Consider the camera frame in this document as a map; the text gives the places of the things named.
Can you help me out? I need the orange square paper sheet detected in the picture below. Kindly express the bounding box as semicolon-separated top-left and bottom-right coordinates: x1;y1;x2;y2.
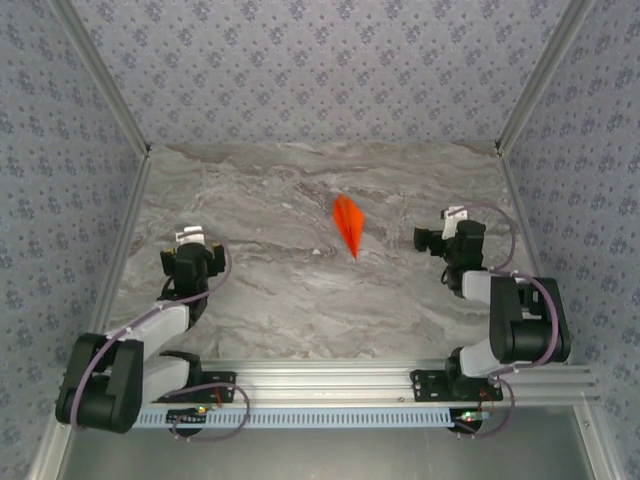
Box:
332;193;367;261

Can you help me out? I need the grey metal sheet panel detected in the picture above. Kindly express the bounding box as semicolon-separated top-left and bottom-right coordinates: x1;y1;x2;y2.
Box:
54;427;596;480

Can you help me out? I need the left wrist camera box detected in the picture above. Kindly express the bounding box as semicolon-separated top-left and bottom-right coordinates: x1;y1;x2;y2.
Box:
173;225;211;294

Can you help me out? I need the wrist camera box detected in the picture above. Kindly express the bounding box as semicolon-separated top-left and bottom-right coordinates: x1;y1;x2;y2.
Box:
440;205;487;274
173;225;211;294

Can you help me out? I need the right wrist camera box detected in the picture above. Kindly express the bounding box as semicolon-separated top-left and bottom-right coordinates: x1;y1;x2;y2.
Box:
440;205;487;274

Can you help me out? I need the aluminium table side rail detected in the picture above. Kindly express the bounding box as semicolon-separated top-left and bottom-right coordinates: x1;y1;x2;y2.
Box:
84;149;153;341
497;147;574;365

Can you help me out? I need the long aluminium base rail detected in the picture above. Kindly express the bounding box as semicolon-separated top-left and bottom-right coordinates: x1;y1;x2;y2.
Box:
134;358;601;407

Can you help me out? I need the slotted pale cable duct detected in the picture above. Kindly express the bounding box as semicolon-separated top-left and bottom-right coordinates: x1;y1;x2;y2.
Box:
133;408;457;430

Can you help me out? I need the aluminium frame post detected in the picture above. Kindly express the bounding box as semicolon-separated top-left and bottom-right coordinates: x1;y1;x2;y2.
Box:
49;0;153;159
494;0;599;157

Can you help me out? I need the short aluminium frame rail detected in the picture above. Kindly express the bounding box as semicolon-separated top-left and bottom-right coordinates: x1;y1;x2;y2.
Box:
27;422;76;480
574;403;624;480

